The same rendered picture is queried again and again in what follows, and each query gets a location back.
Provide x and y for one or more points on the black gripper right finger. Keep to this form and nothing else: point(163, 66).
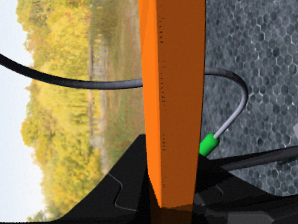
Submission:
point(222, 198)

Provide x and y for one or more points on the orange handle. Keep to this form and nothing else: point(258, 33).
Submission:
point(173, 53)

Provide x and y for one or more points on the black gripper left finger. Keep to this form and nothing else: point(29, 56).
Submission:
point(122, 197)

